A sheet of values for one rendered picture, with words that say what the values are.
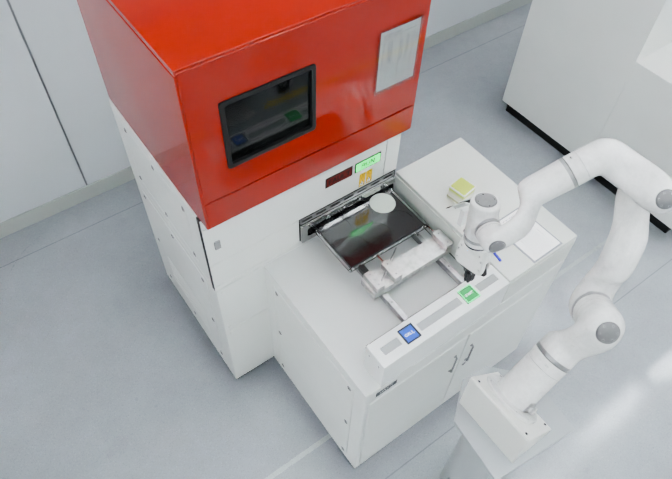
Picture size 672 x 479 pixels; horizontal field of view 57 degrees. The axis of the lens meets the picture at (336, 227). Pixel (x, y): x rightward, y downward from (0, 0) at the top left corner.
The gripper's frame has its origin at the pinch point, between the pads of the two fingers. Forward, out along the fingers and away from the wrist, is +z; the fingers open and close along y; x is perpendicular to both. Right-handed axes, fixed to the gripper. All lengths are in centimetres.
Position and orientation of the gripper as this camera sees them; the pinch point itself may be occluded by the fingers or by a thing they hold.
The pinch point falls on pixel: (469, 275)
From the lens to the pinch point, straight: 198.2
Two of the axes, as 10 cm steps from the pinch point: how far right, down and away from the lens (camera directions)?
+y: 6.7, 5.2, -5.3
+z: 0.1, 7.1, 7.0
